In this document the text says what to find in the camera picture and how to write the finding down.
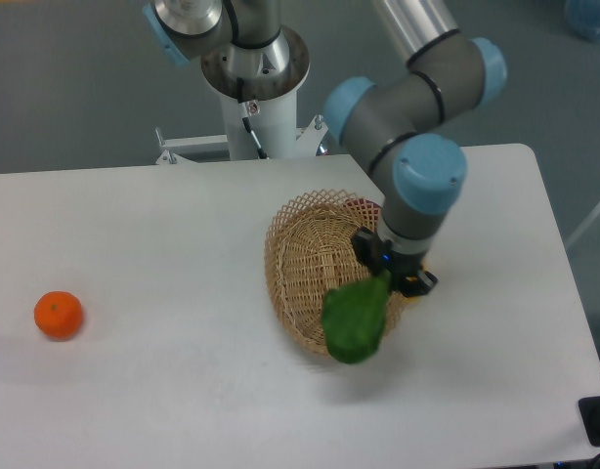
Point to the yellow toy fruit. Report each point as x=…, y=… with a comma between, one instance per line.
x=410, y=299

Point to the orange mandarin fruit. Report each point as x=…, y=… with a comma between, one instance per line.
x=59, y=315

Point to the purple toy vegetable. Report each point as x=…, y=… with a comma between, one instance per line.
x=360, y=203

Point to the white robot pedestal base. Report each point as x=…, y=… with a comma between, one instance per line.
x=252, y=129

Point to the green leafy bok choy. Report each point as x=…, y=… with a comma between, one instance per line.
x=353, y=318

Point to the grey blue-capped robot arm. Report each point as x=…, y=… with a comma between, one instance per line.
x=256, y=64

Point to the blue bag in corner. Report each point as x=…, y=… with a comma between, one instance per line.
x=583, y=17

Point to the woven wicker basket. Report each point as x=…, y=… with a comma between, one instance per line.
x=308, y=251

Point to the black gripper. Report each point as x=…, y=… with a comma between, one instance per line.
x=405, y=270

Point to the black device at table edge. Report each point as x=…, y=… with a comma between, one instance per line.
x=589, y=409

